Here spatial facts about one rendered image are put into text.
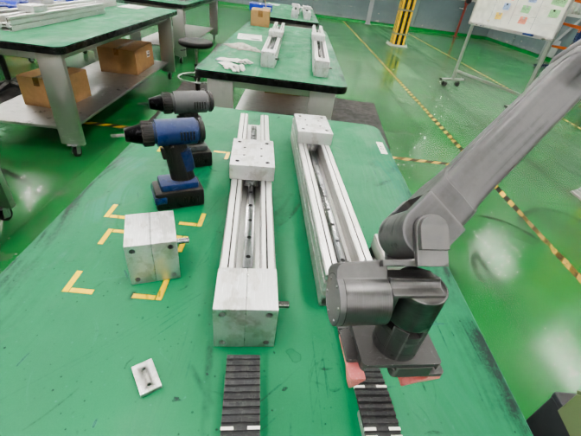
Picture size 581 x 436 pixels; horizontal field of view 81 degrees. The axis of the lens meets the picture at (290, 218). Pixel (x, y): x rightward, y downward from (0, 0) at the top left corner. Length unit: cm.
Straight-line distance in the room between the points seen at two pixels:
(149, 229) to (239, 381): 32
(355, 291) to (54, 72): 263
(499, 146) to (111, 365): 62
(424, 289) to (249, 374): 29
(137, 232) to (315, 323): 37
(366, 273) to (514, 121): 27
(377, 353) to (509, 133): 31
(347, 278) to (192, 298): 38
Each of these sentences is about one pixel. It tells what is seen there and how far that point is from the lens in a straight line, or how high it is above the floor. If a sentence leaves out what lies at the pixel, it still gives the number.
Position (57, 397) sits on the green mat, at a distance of 63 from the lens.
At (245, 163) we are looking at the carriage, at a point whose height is 90.
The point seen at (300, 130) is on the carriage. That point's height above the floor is 90.
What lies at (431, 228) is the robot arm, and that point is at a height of 110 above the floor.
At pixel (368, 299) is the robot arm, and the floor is 103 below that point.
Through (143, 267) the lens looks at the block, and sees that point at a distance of 70.
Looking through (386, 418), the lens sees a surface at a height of 81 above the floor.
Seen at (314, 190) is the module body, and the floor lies 86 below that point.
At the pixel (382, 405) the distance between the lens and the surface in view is 57.
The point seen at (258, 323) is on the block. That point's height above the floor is 84.
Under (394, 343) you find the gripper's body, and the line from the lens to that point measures 44.
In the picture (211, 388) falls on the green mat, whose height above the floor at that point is 78.
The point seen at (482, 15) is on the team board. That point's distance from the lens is 672.
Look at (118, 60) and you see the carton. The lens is 433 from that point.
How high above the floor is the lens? 129
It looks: 35 degrees down
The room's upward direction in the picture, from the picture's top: 8 degrees clockwise
